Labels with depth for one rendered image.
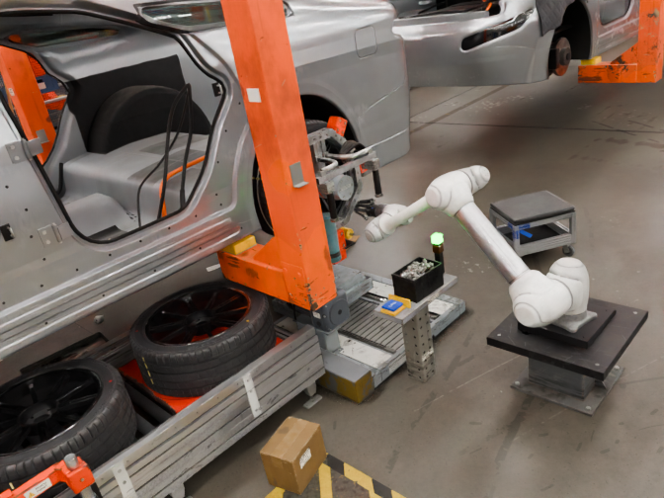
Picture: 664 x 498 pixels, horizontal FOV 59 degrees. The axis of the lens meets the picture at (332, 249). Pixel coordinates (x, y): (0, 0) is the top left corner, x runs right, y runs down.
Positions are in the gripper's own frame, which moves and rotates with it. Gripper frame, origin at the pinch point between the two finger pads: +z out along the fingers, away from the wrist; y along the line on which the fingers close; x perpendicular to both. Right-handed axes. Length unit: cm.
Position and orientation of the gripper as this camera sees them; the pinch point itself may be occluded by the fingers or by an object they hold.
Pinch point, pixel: (352, 206)
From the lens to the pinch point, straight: 334.7
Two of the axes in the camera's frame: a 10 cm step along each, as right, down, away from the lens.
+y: 3.7, -9.2, 1.3
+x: -6.0, -3.4, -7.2
